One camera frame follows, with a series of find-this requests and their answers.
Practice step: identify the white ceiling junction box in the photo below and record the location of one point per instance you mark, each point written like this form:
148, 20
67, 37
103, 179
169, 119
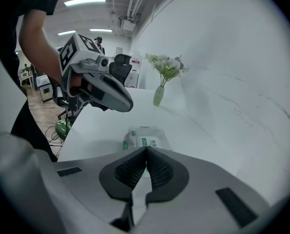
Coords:
127, 24

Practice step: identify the ceiling light panel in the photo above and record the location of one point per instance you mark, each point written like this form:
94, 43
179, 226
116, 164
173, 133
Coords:
101, 30
66, 32
85, 1

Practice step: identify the white flower bouquet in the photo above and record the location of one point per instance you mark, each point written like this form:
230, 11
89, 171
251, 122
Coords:
166, 67

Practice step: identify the green round floor device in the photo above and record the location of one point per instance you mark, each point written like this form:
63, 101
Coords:
63, 127

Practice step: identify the green ribbed vase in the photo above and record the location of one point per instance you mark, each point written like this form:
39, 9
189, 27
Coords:
158, 96

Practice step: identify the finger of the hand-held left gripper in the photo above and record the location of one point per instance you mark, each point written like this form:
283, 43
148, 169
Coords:
113, 101
121, 88

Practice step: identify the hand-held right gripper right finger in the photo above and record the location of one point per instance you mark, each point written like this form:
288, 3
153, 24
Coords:
203, 184

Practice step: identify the white boxy machine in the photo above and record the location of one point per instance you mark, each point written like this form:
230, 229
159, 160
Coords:
44, 88

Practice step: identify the person's left forearm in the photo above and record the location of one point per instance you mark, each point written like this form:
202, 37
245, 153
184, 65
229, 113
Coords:
37, 45

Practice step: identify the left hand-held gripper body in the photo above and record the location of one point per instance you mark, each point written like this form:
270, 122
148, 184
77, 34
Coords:
79, 50

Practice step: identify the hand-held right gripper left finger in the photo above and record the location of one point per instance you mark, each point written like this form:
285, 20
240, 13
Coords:
86, 184

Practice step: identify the person's left hand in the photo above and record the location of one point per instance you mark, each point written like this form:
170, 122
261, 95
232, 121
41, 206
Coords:
75, 85

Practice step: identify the small wall picture frame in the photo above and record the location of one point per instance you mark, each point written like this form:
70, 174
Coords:
119, 51

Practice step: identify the black office chair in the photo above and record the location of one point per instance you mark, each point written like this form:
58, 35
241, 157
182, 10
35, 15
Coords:
120, 67

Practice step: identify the white cabinet with red label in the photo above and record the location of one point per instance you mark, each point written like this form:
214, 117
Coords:
135, 77

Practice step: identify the grey fisheye camera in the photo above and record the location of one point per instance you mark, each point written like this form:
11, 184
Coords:
103, 62

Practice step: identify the white wet wipe pack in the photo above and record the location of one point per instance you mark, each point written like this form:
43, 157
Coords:
159, 133

